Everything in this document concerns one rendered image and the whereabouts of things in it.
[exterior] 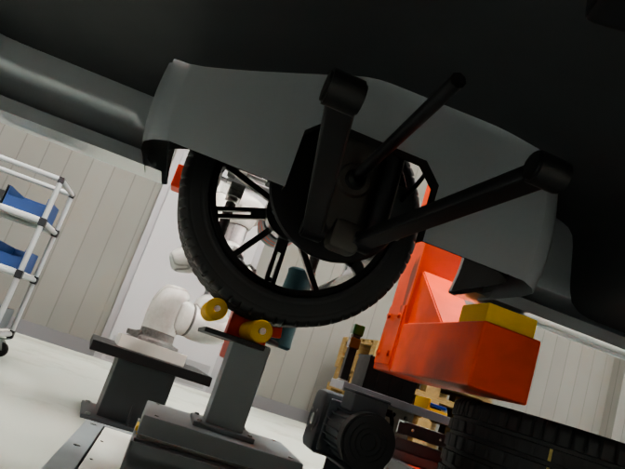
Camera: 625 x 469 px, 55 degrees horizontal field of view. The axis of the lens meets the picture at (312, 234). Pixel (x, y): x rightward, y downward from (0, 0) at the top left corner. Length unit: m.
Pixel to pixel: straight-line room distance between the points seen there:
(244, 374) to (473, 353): 0.58
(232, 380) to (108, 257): 4.36
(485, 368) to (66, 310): 4.76
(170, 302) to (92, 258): 3.20
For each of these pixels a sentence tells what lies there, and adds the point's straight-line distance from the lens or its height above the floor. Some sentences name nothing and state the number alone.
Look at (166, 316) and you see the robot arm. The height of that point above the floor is 0.47.
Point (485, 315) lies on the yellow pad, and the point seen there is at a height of 0.69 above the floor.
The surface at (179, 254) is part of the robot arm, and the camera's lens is 2.42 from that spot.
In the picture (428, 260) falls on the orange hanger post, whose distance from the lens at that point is 2.02.
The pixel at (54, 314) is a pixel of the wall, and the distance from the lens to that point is 5.85.
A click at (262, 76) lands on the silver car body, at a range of 1.23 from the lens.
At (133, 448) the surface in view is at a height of 0.15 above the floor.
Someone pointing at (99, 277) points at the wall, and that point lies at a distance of 5.85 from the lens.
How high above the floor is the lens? 0.42
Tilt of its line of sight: 13 degrees up
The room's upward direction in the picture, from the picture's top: 19 degrees clockwise
